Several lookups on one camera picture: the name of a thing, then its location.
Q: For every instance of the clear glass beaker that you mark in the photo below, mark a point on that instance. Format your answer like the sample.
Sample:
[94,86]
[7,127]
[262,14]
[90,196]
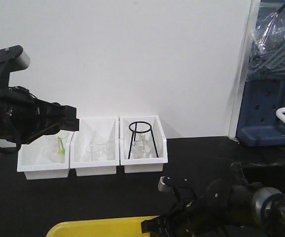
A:
[97,150]

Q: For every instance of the white storage bin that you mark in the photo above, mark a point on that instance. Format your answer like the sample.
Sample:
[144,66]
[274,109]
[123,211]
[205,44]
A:
[151,164]
[88,130]
[35,164]

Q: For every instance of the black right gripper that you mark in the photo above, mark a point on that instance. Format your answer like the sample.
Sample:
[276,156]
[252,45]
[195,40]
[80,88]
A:
[189,217]

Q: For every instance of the left white storage bin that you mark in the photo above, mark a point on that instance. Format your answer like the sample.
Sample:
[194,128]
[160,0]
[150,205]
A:
[35,164]

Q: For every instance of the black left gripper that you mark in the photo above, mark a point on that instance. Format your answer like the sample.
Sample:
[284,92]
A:
[24,118]

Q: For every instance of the clear glass flask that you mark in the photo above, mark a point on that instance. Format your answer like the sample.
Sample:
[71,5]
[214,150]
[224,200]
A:
[141,147]

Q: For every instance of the clear plastic bag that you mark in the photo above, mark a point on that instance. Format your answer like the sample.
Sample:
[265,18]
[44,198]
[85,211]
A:
[267,59]

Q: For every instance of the black wire tripod stand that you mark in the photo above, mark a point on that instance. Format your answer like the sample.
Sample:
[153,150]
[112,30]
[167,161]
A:
[137,127]

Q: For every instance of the blue pegboard stand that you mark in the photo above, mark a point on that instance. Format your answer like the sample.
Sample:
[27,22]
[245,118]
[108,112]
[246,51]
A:
[258,124]

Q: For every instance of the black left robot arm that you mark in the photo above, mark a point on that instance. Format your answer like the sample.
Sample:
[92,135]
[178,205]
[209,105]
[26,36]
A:
[25,118]

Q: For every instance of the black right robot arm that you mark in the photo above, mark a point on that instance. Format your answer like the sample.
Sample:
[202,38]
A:
[251,205]

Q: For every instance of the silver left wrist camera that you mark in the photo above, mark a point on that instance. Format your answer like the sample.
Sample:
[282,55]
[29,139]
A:
[12,59]

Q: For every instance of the yellow plastic tray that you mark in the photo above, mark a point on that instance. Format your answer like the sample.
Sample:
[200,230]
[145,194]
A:
[114,227]

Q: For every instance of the right white storage bin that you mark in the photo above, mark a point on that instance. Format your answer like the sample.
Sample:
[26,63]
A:
[151,164]

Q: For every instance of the middle white storage bin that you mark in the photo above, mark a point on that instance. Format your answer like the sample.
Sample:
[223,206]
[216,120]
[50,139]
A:
[88,130]

